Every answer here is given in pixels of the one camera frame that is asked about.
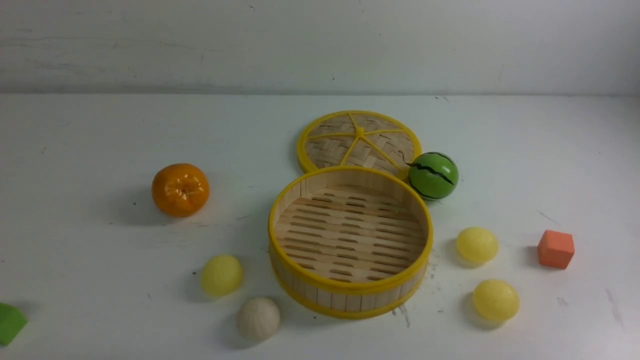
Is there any yellow bun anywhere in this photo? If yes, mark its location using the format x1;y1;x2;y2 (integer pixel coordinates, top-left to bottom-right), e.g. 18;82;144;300
471;279;521;323
455;227;499;265
199;254;243;297

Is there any white bun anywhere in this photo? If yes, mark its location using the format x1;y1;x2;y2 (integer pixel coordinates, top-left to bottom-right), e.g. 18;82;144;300
236;297;281;343

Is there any woven bamboo steamer lid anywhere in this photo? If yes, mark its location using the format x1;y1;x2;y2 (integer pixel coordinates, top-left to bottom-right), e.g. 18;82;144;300
295;110;423;181

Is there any bamboo steamer tray yellow rim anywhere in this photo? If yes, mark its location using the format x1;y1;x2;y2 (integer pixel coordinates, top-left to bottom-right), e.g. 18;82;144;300
267;166;434;320

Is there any green toy watermelon ball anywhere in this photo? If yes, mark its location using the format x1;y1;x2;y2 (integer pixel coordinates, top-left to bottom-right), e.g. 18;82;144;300
407;152;459;201

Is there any orange toy tangerine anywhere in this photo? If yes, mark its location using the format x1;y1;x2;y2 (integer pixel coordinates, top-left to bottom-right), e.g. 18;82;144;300
151;162;211;218

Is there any orange foam cube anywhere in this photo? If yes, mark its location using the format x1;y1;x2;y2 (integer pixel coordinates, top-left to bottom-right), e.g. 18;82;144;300
537;229;575;271

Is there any green foam block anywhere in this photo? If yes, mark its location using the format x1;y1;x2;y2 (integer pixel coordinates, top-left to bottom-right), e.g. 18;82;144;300
0;303;28;347

